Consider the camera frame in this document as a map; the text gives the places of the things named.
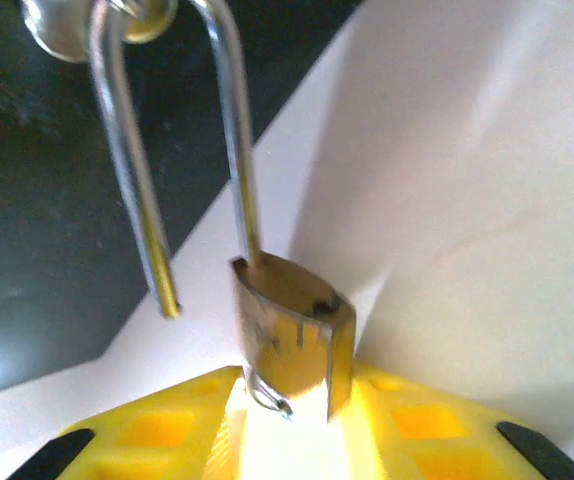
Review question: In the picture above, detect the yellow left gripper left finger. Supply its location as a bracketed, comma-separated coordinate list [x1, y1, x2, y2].
[5, 366, 246, 480]

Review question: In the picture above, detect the thin wire key ring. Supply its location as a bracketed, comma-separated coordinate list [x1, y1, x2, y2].
[244, 372, 295, 423]

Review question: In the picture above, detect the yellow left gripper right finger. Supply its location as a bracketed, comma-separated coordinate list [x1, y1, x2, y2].
[325, 362, 574, 480]

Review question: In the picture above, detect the brass padlock with long shackle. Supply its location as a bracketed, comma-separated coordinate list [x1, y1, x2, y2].
[86, 0, 358, 424]

